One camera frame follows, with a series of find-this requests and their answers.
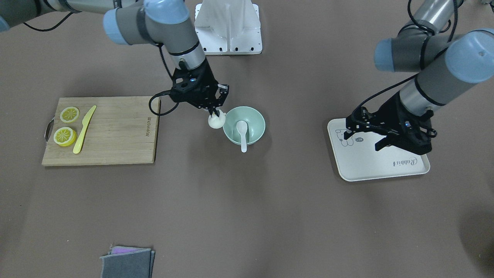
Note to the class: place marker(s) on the upper lemon slice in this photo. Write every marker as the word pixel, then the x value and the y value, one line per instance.
pixel 69 114

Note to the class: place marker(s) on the mint green bowl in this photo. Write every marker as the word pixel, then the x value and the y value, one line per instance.
pixel 256 124

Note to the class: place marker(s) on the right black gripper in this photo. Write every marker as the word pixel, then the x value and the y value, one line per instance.
pixel 207 87

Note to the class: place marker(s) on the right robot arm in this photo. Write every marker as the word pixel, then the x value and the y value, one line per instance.
pixel 162 23

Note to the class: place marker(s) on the grey folded cloth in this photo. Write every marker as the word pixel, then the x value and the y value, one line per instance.
pixel 128 262

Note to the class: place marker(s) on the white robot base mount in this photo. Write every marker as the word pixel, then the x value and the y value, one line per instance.
pixel 228 27

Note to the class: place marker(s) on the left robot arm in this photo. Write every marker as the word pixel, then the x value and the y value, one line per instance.
pixel 445 67

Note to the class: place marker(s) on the yellow plastic knife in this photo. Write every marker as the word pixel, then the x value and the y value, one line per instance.
pixel 85 122

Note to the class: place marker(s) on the white steamed bun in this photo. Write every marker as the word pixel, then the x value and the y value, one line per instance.
pixel 217 121

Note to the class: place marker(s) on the cream rabbit tray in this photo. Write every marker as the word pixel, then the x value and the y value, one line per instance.
pixel 357 159

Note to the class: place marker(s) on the lower lemon half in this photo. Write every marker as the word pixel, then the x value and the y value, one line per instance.
pixel 65 136

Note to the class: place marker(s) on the bamboo cutting board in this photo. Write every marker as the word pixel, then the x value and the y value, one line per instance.
pixel 122 130

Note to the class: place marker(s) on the white ceramic spoon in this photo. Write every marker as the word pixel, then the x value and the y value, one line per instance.
pixel 242 128

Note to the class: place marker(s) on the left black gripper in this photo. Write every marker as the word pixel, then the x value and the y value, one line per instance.
pixel 387 113

